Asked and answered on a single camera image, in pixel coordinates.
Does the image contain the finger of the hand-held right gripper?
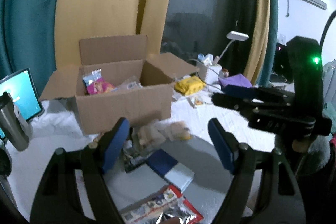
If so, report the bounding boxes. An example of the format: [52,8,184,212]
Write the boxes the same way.
[211,93,294,119]
[224,84,296,102]

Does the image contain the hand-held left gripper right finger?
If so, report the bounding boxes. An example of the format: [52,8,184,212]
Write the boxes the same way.
[208,118,306,224]

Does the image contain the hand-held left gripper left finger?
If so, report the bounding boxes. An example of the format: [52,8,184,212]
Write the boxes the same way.
[29,117,130,224]

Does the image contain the clear round biscuit bag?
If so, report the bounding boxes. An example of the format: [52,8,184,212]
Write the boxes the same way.
[133,123,168,153]

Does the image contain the cardboard box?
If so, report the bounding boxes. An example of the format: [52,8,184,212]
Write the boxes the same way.
[39,35,200,136]

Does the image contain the pink snack bag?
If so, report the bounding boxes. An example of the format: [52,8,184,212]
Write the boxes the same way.
[86,79,116,95]

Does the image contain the clear packet with barcode label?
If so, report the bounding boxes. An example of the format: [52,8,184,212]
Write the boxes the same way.
[115,76,143,92]

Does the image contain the blue white snack packet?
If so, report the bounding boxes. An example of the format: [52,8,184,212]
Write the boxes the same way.
[83,69,102,86]

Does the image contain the person's right forearm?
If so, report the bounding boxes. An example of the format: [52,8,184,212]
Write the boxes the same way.
[299,135,332,178]

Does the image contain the person's right hand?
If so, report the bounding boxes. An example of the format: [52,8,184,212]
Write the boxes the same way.
[293,139,310,153]

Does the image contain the purple cloth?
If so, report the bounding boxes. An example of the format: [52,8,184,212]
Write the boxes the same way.
[218,73,252,88]

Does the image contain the grey round mat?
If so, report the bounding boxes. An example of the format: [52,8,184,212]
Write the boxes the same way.
[104,135,252,224]

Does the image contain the small tan biscuit packet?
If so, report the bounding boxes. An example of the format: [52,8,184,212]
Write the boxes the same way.
[165,121,192,141]

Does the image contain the white desk lamp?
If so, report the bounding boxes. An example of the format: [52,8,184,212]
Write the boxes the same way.
[215,32,249,62]

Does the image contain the blue white flat box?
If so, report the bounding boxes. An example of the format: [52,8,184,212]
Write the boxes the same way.
[146,149,195,191]

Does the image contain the teal curtain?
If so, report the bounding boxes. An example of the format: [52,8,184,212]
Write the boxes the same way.
[256,0,279,86]
[0,0,71,80]

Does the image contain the red silver snack bag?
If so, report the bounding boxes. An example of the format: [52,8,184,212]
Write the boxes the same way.
[119,185,204,224]

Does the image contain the stainless steel tumbler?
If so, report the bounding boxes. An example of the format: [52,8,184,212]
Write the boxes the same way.
[0,91,33,152]

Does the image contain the tablet with teal screen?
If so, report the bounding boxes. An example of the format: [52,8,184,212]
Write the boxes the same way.
[0,68,44,123]

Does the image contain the black round object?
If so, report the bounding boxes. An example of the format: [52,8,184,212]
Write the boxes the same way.
[0,147,12,177]

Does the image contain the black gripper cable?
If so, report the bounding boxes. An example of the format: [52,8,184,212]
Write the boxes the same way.
[318,10,336,52]

